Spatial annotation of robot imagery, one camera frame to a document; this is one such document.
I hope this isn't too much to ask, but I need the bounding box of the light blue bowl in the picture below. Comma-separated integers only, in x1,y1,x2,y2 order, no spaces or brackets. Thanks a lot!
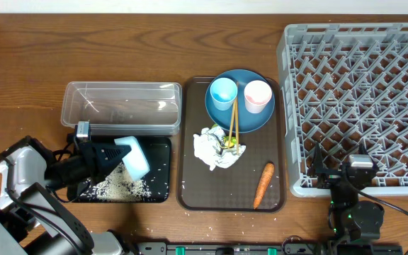
114,136,150,181

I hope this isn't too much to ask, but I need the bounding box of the white rice pile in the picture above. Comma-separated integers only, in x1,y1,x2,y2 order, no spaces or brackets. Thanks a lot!
77,164,169,203

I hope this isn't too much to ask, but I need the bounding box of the orange carrot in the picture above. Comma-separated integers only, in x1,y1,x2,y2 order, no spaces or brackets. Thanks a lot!
253,162,275,209

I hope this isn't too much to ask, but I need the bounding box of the white napkin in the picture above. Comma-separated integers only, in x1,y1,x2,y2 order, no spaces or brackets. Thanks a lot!
193,124,246,171

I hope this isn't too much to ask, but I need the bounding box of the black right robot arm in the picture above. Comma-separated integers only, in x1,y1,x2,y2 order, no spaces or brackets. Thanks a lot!
307,144,385,254

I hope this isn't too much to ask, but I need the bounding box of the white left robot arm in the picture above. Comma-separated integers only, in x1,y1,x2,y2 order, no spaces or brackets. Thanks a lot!
0,136,131,254

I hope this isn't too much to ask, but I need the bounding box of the black waste tray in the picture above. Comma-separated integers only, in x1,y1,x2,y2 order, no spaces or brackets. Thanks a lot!
67,137,171,203

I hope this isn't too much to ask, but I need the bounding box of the grey dishwasher rack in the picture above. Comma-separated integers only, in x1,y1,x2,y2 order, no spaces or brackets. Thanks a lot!
277,23,408,198

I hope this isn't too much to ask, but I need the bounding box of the clear plastic bin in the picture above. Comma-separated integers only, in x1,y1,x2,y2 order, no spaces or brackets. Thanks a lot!
61,81,182,136

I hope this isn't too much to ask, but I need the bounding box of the brown serving tray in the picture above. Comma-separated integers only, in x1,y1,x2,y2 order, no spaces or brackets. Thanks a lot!
176,77,286,213

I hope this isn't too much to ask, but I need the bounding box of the yellow green wrapper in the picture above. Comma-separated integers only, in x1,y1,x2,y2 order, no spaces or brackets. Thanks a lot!
221,136,238,149

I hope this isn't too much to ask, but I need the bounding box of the pink cup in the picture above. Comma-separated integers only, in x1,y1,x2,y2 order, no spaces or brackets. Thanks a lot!
244,80,273,114

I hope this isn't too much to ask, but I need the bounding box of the wooden chopstick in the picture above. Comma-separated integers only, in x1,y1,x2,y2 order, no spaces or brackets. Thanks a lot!
234,98,239,156
229,96,238,137

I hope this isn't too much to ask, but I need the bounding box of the dark blue plate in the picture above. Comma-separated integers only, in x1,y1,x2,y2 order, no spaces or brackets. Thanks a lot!
205,69,275,133

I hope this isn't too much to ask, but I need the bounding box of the light blue cup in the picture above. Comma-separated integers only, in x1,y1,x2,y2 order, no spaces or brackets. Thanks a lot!
210,77,238,111

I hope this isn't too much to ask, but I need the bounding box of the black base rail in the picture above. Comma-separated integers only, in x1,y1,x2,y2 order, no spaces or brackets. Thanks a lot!
130,242,403,255

